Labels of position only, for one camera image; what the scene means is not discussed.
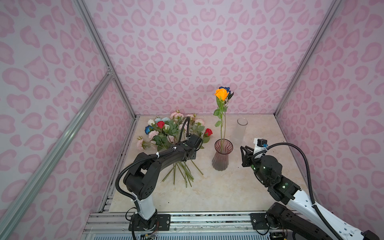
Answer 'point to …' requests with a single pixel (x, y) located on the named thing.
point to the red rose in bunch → (160, 124)
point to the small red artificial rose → (207, 133)
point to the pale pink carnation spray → (141, 143)
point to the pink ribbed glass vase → (223, 147)
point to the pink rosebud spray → (196, 125)
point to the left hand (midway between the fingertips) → (189, 150)
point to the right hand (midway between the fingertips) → (242, 146)
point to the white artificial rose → (151, 121)
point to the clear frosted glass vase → (239, 132)
